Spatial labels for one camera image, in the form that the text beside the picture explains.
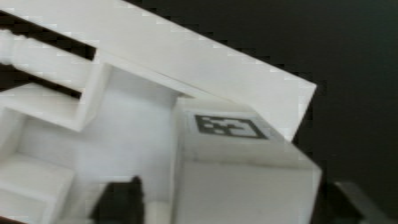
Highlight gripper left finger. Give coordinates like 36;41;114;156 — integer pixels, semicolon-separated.
91;177;145;224

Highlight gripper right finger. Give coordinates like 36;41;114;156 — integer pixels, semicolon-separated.
326;181;395;224

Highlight white chair leg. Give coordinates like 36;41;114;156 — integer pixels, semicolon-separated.
173;98;322;224

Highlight white chair seat block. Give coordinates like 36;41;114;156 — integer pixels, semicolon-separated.
0;29;180;224

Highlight white L-shaped border fence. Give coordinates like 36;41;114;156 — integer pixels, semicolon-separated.
0;0;317;138

